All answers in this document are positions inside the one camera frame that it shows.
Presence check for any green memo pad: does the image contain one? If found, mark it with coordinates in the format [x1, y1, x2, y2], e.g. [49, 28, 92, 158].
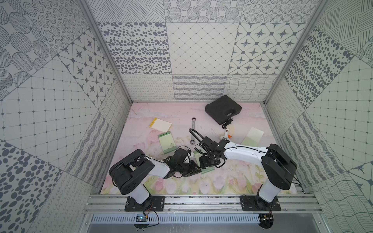
[193, 150, 215, 174]
[158, 131, 177, 154]

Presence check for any yellow-top memo pad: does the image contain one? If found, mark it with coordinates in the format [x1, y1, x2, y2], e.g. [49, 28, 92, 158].
[149, 118, 172, 133]

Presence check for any torn green memo page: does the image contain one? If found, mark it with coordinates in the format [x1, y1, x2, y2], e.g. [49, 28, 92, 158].
[241, 127, 264, 147]

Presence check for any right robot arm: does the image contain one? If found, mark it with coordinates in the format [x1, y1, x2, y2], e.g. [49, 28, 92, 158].
[198, 137, 297, 204]

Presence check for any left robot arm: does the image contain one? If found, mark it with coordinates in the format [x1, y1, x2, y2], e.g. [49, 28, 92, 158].
[109, 148, 202, 204]

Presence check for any white orange glue gun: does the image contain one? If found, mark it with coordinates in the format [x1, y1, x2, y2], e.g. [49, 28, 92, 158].
[222, 128, 231, 141]

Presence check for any silver ratchet wrench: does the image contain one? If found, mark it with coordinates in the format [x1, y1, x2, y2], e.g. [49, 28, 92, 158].
[190, 117, 196, 145]

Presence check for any black plastic tool case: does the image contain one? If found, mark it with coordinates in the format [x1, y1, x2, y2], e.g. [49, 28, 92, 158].
[205, 95, 242, 129]

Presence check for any left circuit board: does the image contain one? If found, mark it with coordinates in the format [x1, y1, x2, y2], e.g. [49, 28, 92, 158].
[135, 214, 148, 224]

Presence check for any circuit board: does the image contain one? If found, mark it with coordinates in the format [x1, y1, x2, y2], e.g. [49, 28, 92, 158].
[259, 214, 274, 229]
[135, 214, 148, 224]

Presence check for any right circuit board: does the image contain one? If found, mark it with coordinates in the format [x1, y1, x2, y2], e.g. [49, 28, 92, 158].
[259, 214, 274, 229]

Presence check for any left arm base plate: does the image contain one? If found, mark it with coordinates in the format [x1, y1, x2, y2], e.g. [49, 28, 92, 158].
[125, 196, 165, 212]

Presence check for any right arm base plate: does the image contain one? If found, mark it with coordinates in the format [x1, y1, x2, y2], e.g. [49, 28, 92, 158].
[240, 195, 281, 212]

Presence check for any aluminium rail frame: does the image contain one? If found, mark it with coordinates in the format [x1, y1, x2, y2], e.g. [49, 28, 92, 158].
[83, 194, 322, 214]

